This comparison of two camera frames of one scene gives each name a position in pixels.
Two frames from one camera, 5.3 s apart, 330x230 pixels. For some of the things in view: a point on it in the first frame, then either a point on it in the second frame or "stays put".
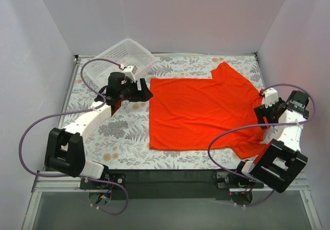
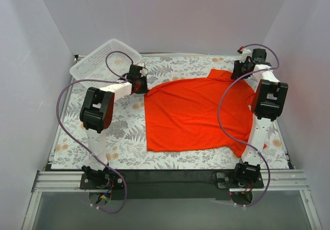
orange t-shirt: [187, 113] stays put
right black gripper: [263, 114] → [240, 70]
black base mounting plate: [168, 184] stays put
